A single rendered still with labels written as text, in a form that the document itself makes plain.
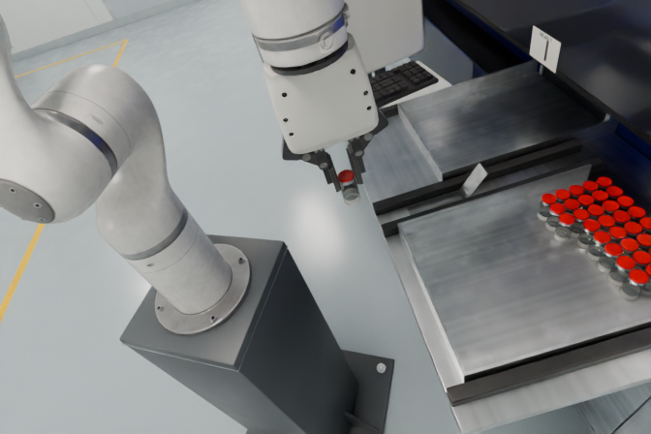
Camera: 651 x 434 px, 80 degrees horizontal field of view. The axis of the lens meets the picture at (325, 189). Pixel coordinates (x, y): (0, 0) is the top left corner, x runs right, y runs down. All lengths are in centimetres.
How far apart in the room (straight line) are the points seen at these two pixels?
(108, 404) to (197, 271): 133
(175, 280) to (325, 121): 40
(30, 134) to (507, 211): 68
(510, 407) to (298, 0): 51
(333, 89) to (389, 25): 92
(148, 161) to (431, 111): 63
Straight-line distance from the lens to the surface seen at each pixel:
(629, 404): 115
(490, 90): 102
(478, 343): 62
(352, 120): 40
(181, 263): 66
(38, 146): 50
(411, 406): 150
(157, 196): 61
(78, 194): 52
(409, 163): 84
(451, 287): 65
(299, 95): 38
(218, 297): 75
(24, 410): 224
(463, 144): 87
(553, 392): 61
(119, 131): 56
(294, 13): 33
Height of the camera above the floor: 145
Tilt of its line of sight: 44 degrees down
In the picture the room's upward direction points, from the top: 19 degrees counter-clockwise
